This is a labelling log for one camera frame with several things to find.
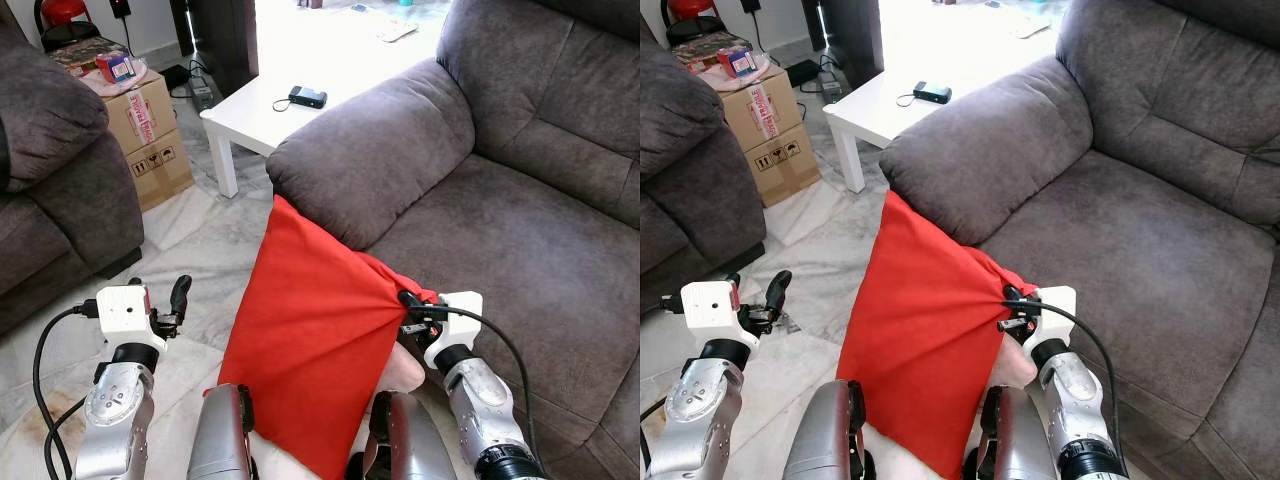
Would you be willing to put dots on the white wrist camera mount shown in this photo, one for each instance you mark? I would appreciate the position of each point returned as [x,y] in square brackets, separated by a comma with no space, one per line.
[458,320]
[122,312]
[1055,315]
[708,308]

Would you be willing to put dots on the pale pink cushion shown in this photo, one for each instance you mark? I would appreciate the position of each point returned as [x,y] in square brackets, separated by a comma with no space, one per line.
[1010,365]
[400,370]

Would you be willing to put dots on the white remote control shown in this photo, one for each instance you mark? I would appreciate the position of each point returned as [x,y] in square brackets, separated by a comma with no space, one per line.
[397,31]
[1032,29]

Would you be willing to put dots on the red stool with black frame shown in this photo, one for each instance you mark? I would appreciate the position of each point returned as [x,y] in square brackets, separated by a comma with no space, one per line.
[690,12]
[65,15]

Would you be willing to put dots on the dark grey armchair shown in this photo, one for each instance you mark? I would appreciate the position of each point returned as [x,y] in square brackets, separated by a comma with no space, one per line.
[690,180]
[60,180]

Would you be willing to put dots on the red pillow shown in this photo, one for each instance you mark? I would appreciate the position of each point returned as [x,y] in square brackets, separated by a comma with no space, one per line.
[920,340]
[300,340]

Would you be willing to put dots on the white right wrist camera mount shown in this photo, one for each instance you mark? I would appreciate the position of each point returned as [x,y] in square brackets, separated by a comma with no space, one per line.
[1055,315]
[458,320]

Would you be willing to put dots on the cardboard box with red tape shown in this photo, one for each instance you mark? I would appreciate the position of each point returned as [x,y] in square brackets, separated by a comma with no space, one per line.
[760,110]
[140,115]

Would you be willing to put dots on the large dark grey sofa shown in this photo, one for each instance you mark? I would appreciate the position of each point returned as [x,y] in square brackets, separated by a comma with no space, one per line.
[1130,220]
[520,220]

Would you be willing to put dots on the grey power strip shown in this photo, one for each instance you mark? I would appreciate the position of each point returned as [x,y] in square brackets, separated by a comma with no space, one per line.
[202,93]
[831,90]

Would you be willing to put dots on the clear plastic bag of packets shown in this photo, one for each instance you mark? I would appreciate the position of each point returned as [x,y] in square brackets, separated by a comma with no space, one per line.
[115,68]
[738,62]

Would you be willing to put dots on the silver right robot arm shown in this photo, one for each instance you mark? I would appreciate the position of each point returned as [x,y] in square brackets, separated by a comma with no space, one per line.
[485,410]
[1080,410]

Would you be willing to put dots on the white coffee table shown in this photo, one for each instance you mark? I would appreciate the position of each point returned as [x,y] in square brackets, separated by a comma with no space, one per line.
[310,60]
[930,55]

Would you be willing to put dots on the dark wooden cabinet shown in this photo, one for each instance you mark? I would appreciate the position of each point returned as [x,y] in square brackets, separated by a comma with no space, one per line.
[225,40]
[845,35]

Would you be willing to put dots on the grey right robot leg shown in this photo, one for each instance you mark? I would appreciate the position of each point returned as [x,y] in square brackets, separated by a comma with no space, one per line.
[1010,440]
[410,440]

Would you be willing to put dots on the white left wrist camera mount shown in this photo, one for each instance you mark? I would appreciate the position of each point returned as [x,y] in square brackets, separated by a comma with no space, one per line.
[122,312]
[708,308]

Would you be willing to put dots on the black power adapter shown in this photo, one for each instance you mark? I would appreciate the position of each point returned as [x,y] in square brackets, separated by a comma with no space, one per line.
[802,73]
[175,77]

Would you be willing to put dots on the cardboard box with black symbols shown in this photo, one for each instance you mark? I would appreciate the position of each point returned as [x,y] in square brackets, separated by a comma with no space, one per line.
[790,165]
[165,170]

